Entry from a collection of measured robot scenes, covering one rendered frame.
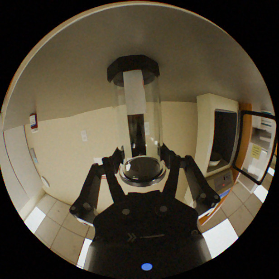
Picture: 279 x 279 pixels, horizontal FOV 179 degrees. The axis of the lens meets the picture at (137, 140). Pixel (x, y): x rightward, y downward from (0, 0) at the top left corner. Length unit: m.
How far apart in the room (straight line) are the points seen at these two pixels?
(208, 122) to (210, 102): 0.10
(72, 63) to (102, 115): 0.70
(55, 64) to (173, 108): 0.80
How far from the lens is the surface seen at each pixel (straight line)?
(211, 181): 0.63
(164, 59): 0.18
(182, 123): 0.86
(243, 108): 0.77
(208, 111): 0.48
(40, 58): 0.16
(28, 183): 2.63
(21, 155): 2.52
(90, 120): 0.89
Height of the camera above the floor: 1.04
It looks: 16 degrees up
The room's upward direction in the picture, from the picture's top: 174 degrees clockwise
